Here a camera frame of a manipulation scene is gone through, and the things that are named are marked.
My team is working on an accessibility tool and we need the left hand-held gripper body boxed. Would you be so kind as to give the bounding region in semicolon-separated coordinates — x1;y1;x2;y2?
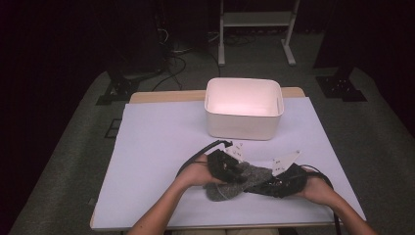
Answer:
207;142;248;184

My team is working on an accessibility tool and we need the white metal stand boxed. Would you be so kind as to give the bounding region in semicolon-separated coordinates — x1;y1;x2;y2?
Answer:
217;0;301;68

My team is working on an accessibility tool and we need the black floor cable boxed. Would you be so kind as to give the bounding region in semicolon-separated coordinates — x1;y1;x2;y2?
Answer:
151;53;189;93

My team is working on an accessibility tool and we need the white table mat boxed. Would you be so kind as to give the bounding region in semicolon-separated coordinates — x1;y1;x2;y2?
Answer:
92;97;367;231

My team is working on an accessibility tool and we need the wooden table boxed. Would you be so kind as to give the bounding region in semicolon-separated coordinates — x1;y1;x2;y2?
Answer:
89;86;368;233

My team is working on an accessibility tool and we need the person's right hand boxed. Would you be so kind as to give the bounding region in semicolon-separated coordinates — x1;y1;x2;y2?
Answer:
295;167;339;207

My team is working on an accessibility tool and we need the grey felt pouch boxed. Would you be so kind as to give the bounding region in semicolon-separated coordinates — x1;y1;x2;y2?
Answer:
204;162;276;203

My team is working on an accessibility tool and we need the white plastic bin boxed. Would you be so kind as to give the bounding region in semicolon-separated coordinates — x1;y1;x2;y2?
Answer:
204;76;285;142

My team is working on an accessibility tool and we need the person's left hand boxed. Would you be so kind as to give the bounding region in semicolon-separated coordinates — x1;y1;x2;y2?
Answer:
178;154;223;188

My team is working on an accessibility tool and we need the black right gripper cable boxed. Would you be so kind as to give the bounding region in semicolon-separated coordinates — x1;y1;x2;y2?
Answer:
299;164;343;235

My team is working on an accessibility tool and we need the black stand base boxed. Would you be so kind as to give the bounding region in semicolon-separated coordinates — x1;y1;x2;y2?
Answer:
95;67;164;107
315;67;368;103

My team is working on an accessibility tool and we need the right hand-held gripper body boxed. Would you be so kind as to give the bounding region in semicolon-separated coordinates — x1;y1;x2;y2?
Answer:
272;150;307;199

